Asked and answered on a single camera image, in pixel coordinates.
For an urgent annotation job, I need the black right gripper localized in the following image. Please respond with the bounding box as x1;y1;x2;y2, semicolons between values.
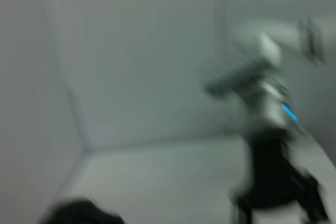
236;126;330;224

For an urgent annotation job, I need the right wrist camera housing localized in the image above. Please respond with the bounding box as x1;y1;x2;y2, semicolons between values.
204;34;283;99

